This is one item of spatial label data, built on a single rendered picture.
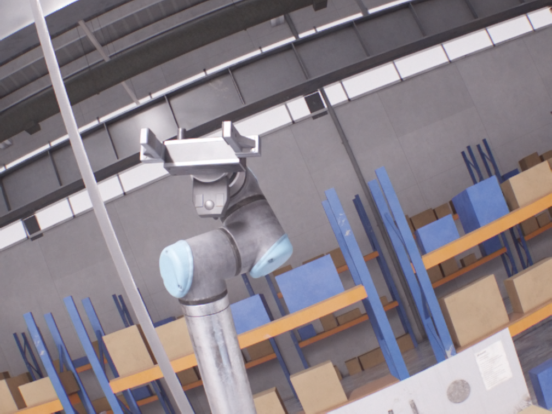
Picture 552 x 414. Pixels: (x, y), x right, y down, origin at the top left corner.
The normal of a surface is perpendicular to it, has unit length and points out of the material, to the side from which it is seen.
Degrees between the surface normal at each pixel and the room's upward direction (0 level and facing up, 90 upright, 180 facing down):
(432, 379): 90
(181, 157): 79
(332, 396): 90
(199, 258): 90
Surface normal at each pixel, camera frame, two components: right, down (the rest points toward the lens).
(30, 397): -0.01, -0.12
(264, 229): 0.31, -0.49
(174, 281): -0.84, 0.21
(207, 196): -0.19, -0.26
